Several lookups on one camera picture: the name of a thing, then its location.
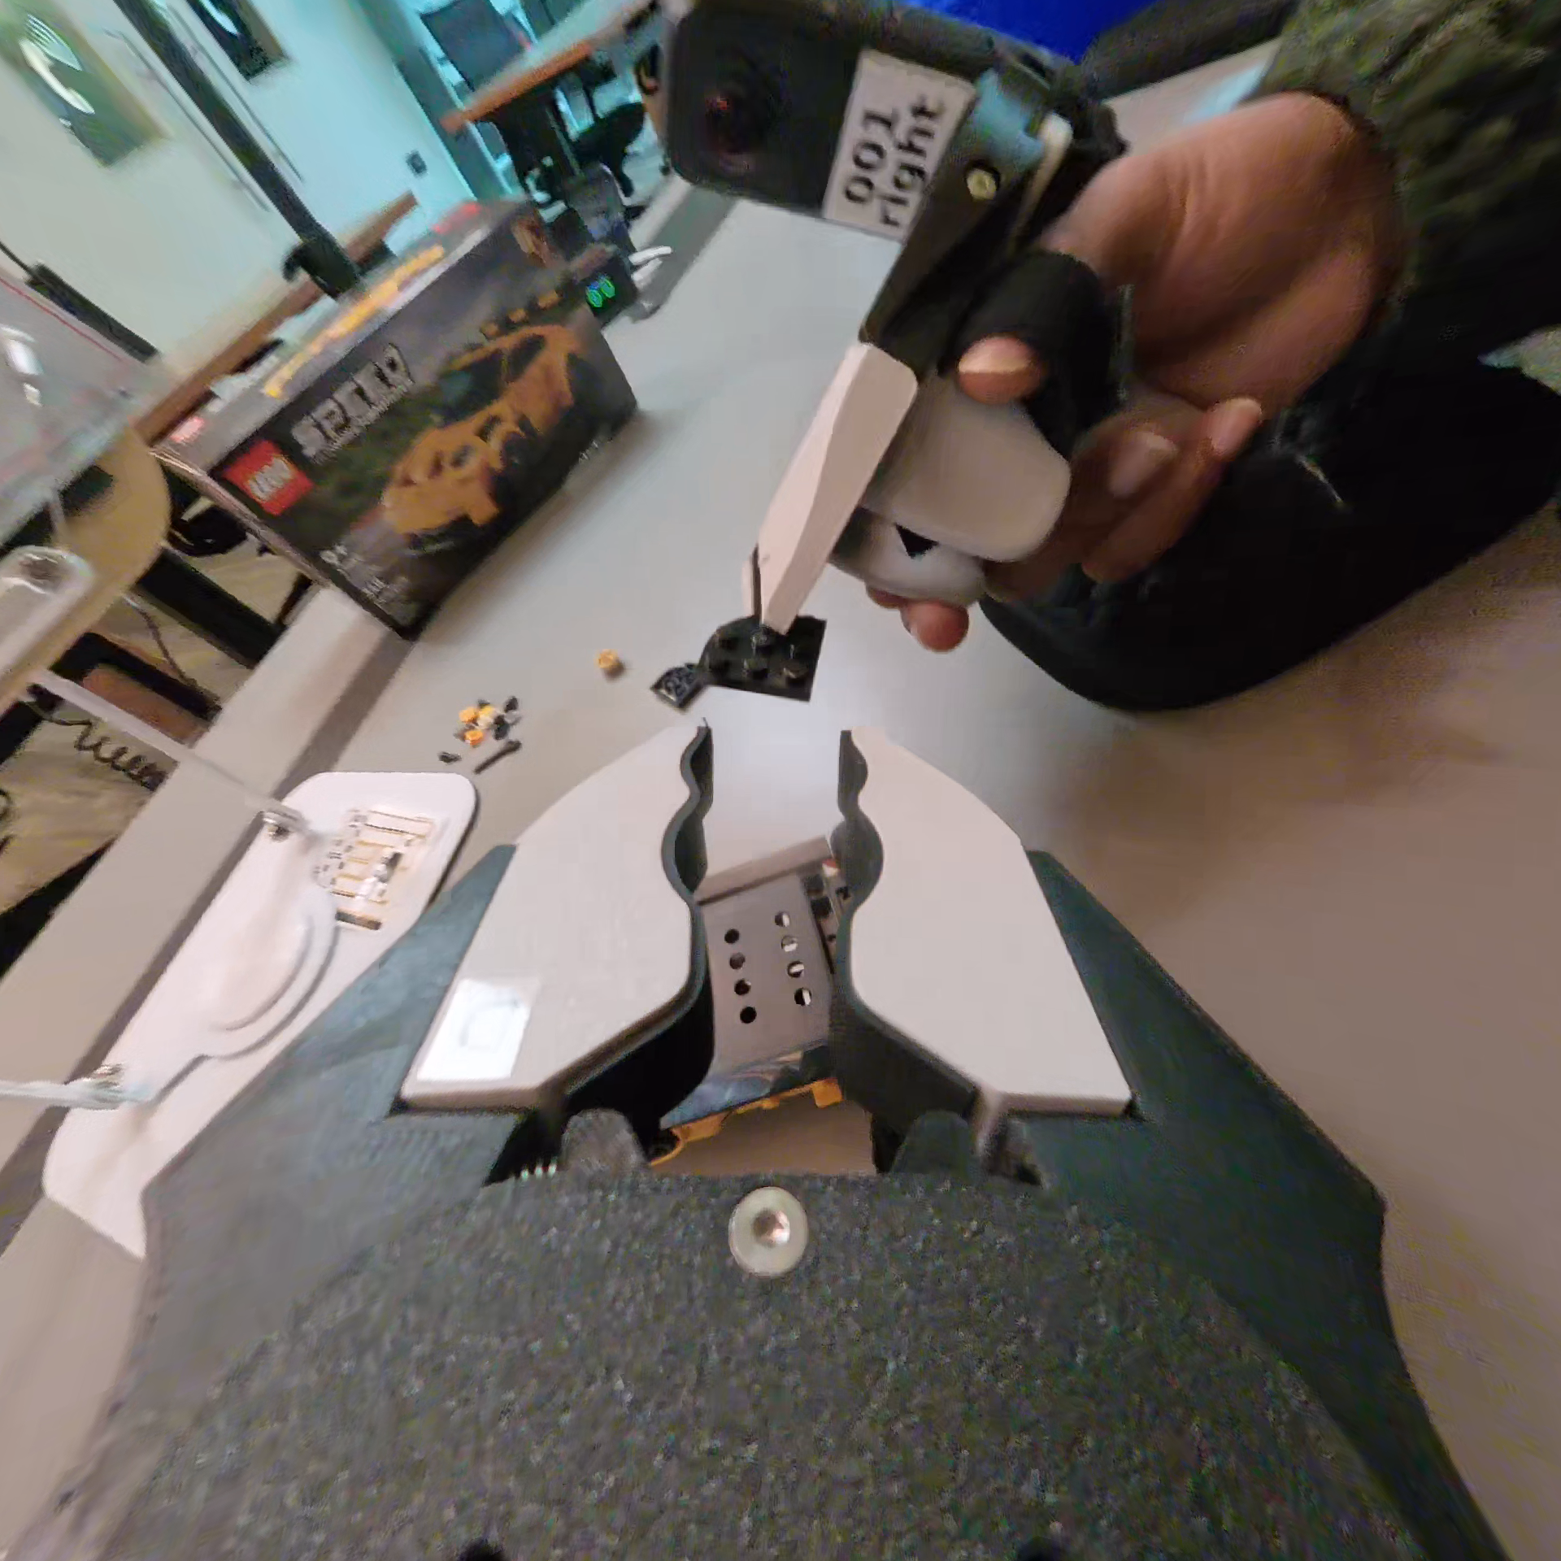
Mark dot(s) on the lego set box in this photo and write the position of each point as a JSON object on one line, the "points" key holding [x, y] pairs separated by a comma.
{"points": [[425, 463]]}

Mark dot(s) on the yellow lego car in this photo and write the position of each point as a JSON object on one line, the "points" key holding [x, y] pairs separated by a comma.
{"points": [[761, 976]]}

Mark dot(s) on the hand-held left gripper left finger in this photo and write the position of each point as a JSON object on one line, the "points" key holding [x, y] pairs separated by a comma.
{"points": [[585, 952]]}

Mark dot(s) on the pile of small lego parts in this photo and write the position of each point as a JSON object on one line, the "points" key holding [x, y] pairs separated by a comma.
{"points": [[481, 720]]}

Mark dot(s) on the person's right forearm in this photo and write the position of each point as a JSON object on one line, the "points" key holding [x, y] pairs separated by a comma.
{"points": [[1462, 121]]}

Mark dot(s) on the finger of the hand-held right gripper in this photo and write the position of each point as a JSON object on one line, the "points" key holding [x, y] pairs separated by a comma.
{"points": [[752, 586], [841, 476]]}

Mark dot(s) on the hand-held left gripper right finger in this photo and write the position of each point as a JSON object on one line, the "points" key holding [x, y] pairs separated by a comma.
{"points": [[975, 963]]}

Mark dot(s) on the white desk stand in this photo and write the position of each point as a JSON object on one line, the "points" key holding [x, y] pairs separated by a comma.
{"points": [[182, 1037]]}

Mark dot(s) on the black light stand pole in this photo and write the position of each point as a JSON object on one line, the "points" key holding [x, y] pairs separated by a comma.
{"points": [[243, 158]]}

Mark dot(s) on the black padded wrist rest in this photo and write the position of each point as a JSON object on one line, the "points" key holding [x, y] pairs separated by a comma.
{"points": [[1219, 647]]}

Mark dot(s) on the black office chair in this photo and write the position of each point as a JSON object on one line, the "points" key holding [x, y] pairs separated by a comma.
{"points": [[603, 134]]}

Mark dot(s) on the lego sticker sheet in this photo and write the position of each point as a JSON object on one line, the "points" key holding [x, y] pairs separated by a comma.
{"points": [[371, 861]]}

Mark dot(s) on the black rounded lego plate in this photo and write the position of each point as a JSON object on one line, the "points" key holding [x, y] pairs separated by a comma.
{"points": [[676, 686]]}

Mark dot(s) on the black device green lights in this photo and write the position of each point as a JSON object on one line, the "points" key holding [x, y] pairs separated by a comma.
{"points": [[603, 292]]}

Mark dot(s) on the dark studded lego plate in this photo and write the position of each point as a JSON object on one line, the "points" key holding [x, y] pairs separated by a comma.
{"points": [[761, 658]]}

